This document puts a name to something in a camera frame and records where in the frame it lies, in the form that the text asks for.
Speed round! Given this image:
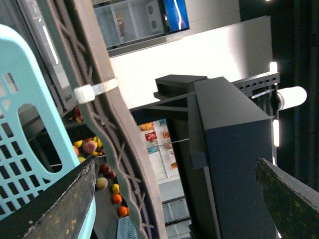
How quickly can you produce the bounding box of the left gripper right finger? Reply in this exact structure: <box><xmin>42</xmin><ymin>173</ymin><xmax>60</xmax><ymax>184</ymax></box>
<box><xmin>255</xmin><ymin>158</ymin><xmax>319</xmax><ymax>239</ymax></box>

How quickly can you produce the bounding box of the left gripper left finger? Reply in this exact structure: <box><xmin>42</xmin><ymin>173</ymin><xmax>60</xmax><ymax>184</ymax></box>
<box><xmin>0</xmin><ymin>156</ymin><xmax>97</xmax><ymax>239</ymax></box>

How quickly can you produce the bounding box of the large teal shopping basket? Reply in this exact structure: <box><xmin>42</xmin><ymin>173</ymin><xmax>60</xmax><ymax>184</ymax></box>
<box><xmin>0</xmin><ymin>24</ymin><xmax>97</xmax><ymax>239</ymax></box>

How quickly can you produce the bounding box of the grey basket handle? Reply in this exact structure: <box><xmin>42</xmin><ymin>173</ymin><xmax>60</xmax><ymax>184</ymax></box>
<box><xmin>38</xmin><ymin>0</ymin><xmax>167</xmax><ymax>239</ymax></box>

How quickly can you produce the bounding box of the peach on far shelf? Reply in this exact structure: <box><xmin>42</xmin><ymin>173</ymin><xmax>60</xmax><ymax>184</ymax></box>
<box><xmin>95</xmin><ymin>177</ymin><xmax>108</xmax><ymax>190</ymax></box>

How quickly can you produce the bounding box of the orange beside far lemon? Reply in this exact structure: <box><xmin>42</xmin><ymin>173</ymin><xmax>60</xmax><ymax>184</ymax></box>
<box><xmin>112</xmin><ymin>194</ymin><xmax>123</xmax><ymax>204</ymax></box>

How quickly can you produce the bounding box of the lemon on far shelf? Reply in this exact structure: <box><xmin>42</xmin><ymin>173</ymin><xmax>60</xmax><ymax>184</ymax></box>
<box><xmin>111</xmin><ymin>183</ymin><xmax>120</xmax><ymax>194</ymax></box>

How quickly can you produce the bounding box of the red apple far shelf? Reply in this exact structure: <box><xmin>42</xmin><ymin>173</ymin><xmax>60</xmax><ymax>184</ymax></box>
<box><xmin>99</xmin><ymin>163</ymin><xmax>110</xmax><ymax>175</ymax></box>

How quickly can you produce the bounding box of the black upper display shelf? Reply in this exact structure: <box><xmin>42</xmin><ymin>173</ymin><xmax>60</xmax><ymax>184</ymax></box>
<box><xmin>132</xmin><ymin>75</ymin><xmax>277</xmax><ymax>239</ymax></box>

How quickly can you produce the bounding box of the white grocery shelf right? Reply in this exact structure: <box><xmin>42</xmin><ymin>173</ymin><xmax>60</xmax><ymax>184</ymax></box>
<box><xmin>138</xmin><ymin>119</ymin><xmax>191</xmax><ymax>239</ymax></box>

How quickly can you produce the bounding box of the orange beside blue basket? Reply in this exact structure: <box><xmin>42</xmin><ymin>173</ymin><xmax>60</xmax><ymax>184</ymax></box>
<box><xmin>118</xmin><ymin>206</ymin><xmax>130</xmax><ymax>217</ymax></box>

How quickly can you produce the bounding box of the small blue basket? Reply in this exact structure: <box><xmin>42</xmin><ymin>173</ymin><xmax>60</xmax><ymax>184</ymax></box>
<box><xmin>116</xmin><ymin>217</ymin><xmax>138</xmax><ymax>239</ymax></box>

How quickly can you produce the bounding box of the yellow banana bunch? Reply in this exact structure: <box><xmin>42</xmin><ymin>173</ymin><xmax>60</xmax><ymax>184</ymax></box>
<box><xmin>72</xmin><ymin>136</ymin><xmax>104</xmax><ymax>156</ymax></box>

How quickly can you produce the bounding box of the white zip tie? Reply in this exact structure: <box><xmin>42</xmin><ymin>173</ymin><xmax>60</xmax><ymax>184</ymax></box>
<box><xmin>73</xmin><ymin>78</ymin><xmax>118</xmax><ymax>105</ymax></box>

